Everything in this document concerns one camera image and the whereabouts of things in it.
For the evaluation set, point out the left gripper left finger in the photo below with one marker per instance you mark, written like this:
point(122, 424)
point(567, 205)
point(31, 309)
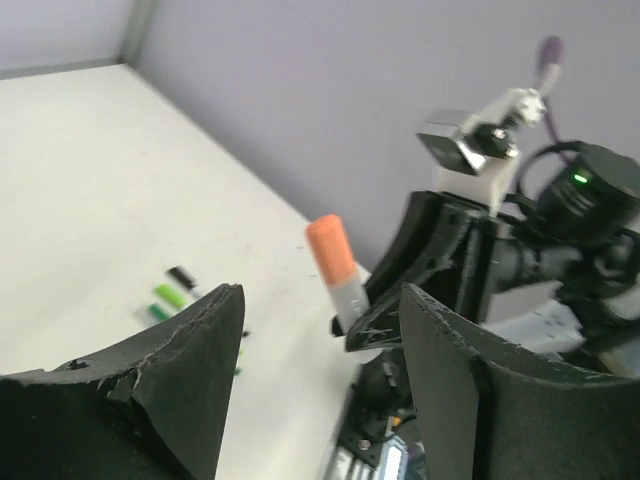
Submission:
point(152, 406)

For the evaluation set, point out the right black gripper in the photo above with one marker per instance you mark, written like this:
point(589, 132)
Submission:
point(444, 245)

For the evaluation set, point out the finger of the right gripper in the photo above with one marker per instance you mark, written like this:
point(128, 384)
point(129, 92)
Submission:
point(364, 325)

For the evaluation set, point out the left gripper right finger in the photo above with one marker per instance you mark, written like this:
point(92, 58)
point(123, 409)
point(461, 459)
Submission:
point(490, 409)

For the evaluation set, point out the dark green pen cap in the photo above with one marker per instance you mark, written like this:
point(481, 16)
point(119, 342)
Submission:
point(158, 312)

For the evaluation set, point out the orange pen cap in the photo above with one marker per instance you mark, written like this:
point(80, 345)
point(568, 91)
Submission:
point(331, 249)

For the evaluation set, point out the orange tip marker pen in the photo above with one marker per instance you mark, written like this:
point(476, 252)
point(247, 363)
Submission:
point(350, 302)

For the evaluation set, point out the light green pen cap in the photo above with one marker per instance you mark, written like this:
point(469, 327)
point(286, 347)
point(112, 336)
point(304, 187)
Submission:
point(171, 296)

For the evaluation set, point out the black pen cap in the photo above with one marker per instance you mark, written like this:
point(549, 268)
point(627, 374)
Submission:
point(182, 277)

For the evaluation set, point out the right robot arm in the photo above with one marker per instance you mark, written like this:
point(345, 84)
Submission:
point(594, 177)

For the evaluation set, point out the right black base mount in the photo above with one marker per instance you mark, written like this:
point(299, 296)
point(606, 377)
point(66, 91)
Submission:
point(381, 404)

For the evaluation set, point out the aluminium mounting rail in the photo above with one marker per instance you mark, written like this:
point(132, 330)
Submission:
point(362, 460)

